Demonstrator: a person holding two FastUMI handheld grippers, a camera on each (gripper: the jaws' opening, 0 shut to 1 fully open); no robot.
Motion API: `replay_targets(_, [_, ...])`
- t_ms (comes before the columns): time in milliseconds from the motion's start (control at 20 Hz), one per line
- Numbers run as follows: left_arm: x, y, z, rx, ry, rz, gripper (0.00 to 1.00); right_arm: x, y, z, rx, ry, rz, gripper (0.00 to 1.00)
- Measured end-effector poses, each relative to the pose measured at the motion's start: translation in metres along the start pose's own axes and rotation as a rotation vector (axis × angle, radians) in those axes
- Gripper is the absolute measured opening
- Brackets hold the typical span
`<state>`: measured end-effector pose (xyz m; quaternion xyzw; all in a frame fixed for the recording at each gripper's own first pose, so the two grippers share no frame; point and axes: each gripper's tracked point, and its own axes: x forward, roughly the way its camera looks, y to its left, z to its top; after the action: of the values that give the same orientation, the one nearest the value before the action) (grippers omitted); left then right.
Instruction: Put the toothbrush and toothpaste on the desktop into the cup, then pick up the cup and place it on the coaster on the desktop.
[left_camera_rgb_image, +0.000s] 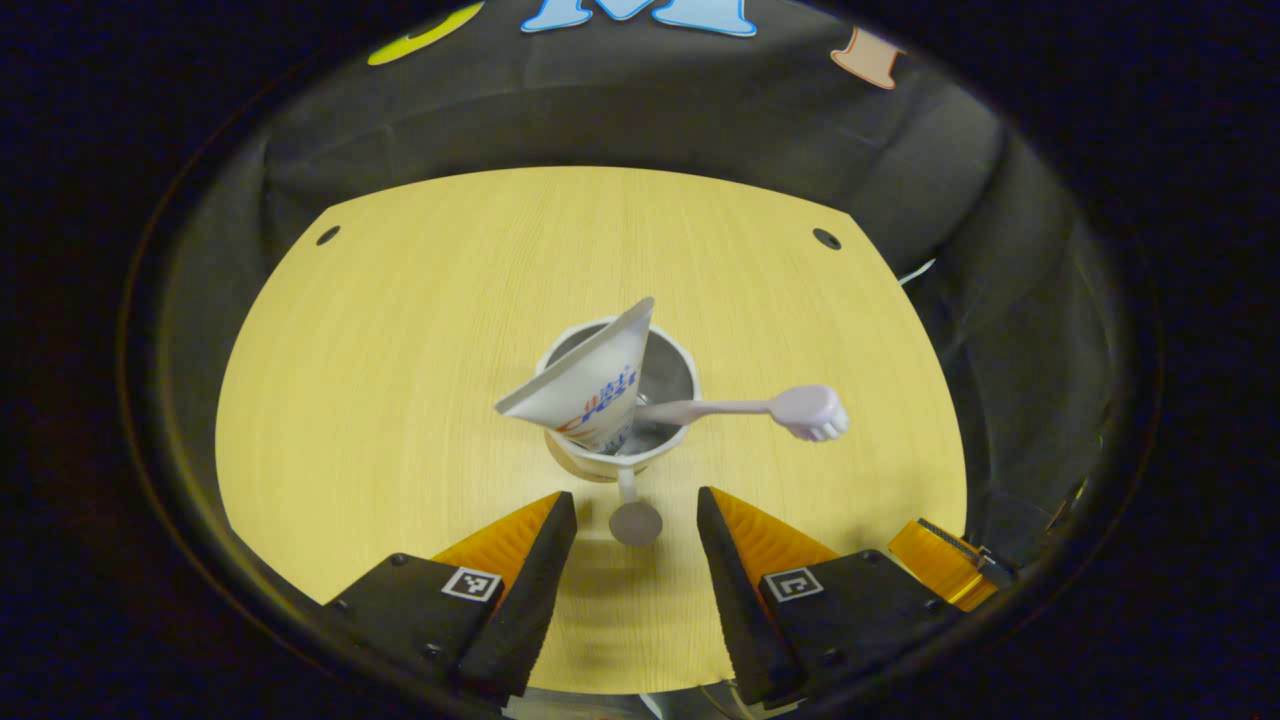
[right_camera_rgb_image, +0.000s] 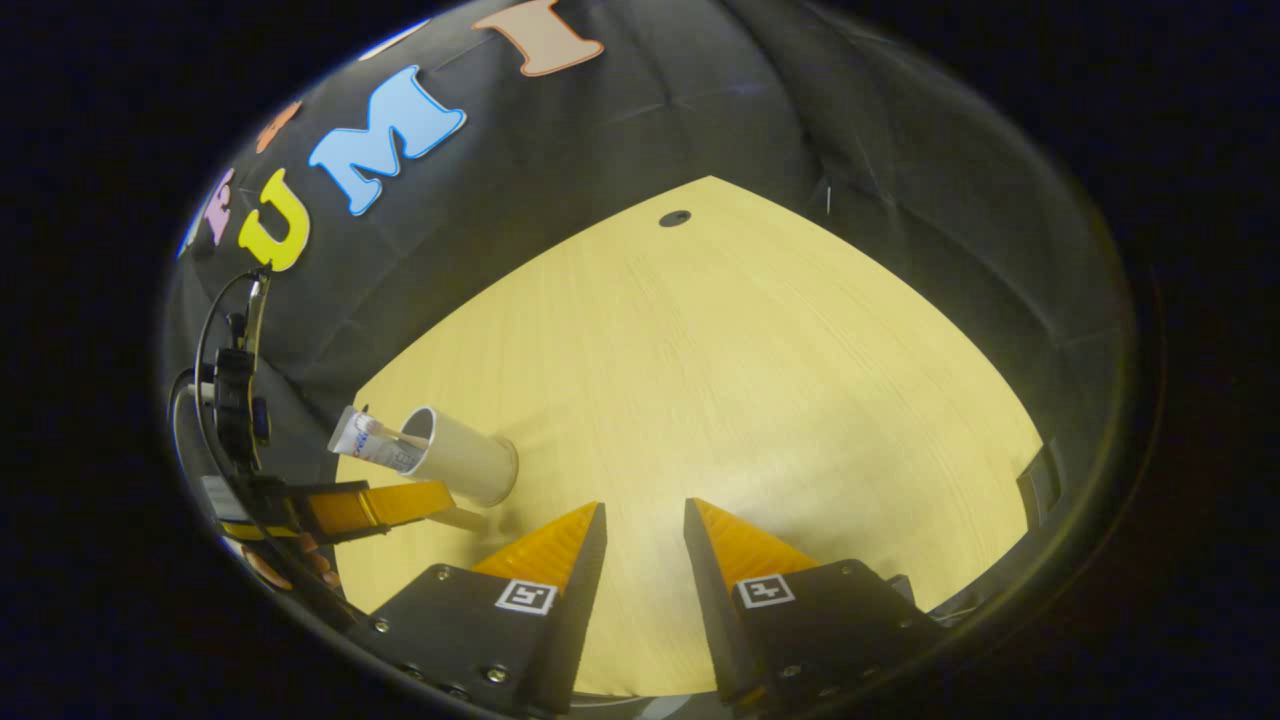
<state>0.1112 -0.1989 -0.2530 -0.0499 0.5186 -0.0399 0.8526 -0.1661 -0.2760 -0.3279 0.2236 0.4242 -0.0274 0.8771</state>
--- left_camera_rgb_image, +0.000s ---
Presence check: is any black backdrop cloth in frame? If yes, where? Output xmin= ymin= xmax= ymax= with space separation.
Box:
xmin=130 ymin=0 xmax=1131 ymax=601

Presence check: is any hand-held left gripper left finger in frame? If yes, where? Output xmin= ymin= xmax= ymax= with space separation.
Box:
xmin=320 ymin=490 xmax=579 ymax=701

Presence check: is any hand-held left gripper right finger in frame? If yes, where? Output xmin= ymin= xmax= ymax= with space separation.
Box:
xmin=697 ymin=486 xmax=966 ymax=709

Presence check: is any white cup with wooden handle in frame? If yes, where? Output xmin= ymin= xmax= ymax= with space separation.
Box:
xmin=535 ymin=317 xmax=701 ymax=548

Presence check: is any pale toothbrush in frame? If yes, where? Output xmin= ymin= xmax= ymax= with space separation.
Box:
xmin=630 ymin=384 xmax=851 ymax=444

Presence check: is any white toothpaste tube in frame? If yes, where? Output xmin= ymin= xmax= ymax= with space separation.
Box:
xmin=495 ymin=296 xmax=657 ymax=456

